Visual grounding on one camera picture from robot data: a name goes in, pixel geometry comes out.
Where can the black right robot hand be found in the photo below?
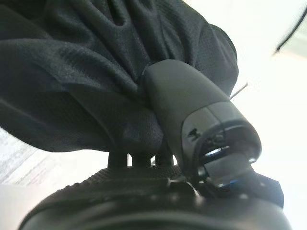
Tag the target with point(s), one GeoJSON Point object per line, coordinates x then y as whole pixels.
{"type": "Point", "coordinates": [187, 100]}

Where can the black garment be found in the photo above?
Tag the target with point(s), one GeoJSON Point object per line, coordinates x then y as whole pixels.
{"type": "Point", "coordinates": [84, 72]}

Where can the grey textured rug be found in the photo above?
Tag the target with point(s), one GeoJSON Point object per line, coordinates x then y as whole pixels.
{"type": "Point", "coordinates": [24, 163]}

